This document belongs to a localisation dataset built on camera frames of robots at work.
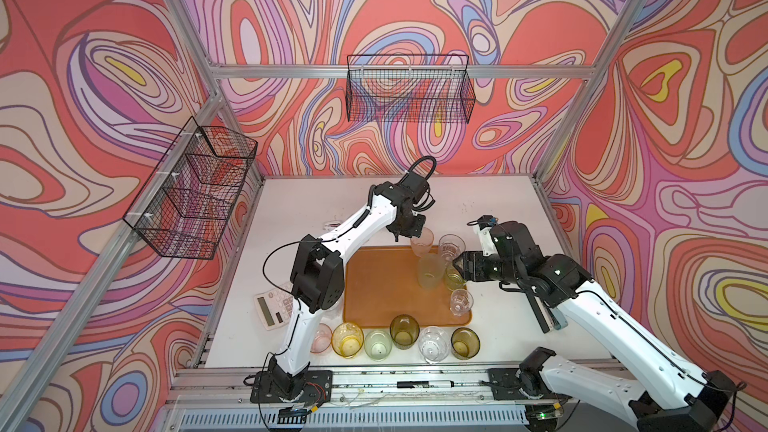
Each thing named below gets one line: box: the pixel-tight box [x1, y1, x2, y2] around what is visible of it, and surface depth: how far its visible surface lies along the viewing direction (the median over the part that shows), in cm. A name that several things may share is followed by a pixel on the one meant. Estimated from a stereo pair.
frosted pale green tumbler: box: [417, 253, 445, 290], surface depth 88 cm
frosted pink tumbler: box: [410, 227, 434, 258], surface depth 92 cm
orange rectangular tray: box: [343, 246, 472, 327], surface depth 89 cm
